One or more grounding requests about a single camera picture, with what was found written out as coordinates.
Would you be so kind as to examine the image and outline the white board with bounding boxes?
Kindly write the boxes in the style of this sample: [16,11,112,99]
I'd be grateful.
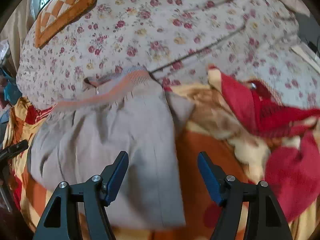
[292,44,320,67]

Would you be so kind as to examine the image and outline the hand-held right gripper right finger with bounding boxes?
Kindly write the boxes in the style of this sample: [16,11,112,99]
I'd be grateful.
[197,151,293,240]

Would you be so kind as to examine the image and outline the orange checkered plush cushion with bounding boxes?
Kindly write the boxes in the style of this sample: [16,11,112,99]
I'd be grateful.
[34,0,100,49]

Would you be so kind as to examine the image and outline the beige curtain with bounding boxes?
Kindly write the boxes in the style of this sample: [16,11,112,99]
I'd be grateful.
[0,0,34,73]

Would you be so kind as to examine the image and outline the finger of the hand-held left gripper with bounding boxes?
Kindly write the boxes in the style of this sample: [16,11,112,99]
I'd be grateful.
[0,140,29,160]

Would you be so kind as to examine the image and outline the floral quilt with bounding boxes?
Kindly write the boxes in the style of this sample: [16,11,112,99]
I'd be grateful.
[16,0,320,112]

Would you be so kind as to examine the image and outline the grey jacket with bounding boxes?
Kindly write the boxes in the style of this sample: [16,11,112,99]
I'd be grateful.
[27,65,196,230]

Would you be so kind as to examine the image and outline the red orange printed blanket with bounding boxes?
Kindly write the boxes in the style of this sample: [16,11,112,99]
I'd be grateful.
[2,64,320,240]

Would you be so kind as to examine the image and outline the blue plastic bag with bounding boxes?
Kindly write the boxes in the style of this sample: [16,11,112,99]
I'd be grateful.
[0,67,23,103]

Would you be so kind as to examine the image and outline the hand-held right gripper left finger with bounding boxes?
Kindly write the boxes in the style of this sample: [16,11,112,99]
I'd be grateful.
[32,151,129,240]

